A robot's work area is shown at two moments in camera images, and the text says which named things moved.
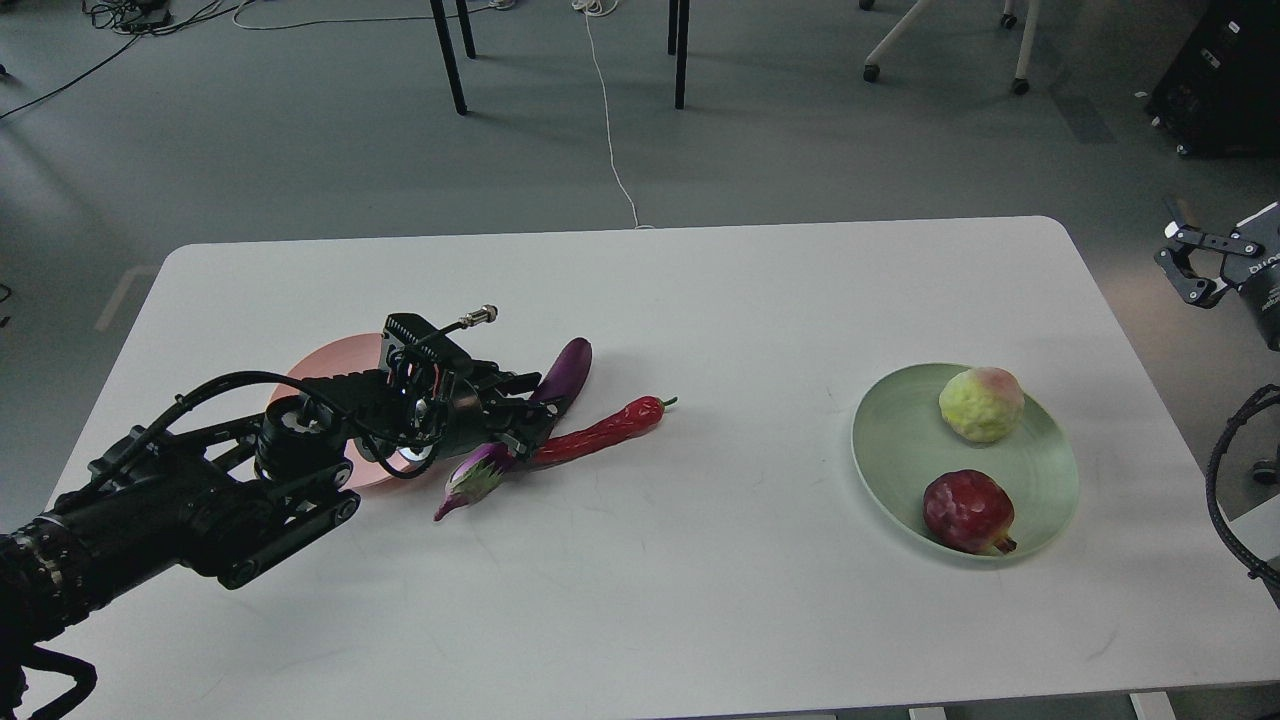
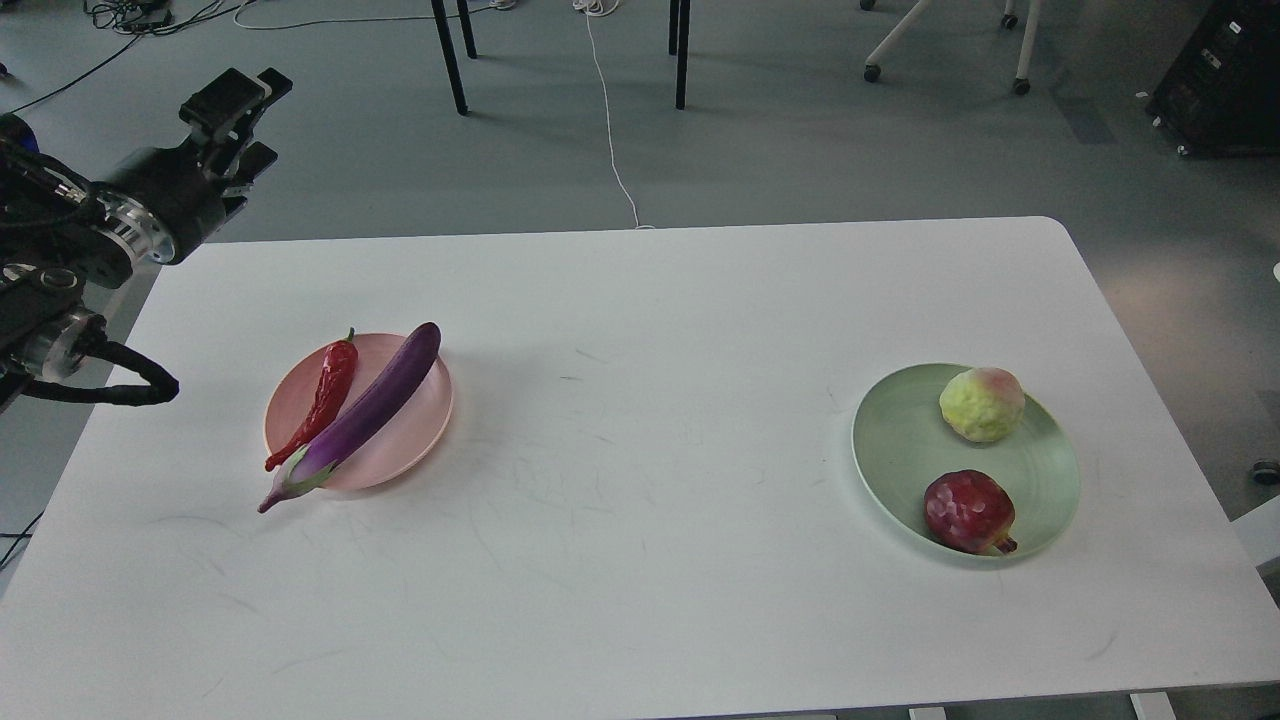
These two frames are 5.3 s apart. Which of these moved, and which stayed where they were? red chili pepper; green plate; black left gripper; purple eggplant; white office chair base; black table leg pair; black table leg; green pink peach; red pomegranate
Moved: purple eggplant; red chili pepper; black left gripper
Stayed: green plate; red pomegranate; white office chair base; green pink peach; black table leg; black table leg pair
